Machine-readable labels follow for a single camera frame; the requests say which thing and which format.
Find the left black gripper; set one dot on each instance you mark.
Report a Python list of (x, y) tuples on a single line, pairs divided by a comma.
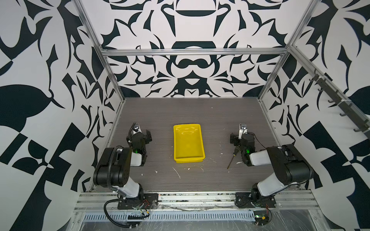
[(138, 136)]

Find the black handled screwdriver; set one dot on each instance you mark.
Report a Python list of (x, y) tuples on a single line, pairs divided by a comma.
[(236, 151)]

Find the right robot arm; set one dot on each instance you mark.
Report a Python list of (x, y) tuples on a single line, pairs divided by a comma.
[(289, 168)]

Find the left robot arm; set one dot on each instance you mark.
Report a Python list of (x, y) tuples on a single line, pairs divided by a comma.
[(113, 169)]

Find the yellow plastic bin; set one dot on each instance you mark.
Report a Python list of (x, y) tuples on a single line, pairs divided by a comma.
[(188, 143)]

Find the small green circuit board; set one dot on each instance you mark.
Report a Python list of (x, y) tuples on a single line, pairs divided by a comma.
[(262, 218)]

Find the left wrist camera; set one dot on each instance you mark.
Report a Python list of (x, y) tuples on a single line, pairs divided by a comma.
[(135, 128)]

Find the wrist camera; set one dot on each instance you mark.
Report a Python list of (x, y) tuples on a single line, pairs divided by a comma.
[(135, 128), (242, 130)]

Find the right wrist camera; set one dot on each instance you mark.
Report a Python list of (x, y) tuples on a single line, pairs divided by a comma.
[(242, 130)]

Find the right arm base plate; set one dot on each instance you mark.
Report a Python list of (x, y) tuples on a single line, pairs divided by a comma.
[(252, 200)]

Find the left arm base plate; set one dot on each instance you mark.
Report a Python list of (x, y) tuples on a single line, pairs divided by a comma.
[(143, 201)]

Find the white slotted cable duct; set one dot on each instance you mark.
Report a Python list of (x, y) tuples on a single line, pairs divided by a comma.
[(185, 216)]

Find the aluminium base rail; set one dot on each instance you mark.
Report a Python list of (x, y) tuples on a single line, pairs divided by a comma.
[(200, 200)]

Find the aluminium frame back bar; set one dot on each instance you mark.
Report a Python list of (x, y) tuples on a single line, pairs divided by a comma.
[(198, 51)]

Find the aluminium frame right post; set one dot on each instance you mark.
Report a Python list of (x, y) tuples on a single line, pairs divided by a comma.
[(307, 15)]

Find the aluminium frame post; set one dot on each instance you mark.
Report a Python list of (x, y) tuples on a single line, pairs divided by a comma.
[(307, 15), (97, 46)]

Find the black wall hook rack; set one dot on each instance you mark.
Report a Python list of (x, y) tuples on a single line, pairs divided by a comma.
[(338, 98)]

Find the aluminium frame left post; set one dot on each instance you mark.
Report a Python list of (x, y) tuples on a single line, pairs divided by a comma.
[(97, 46)]

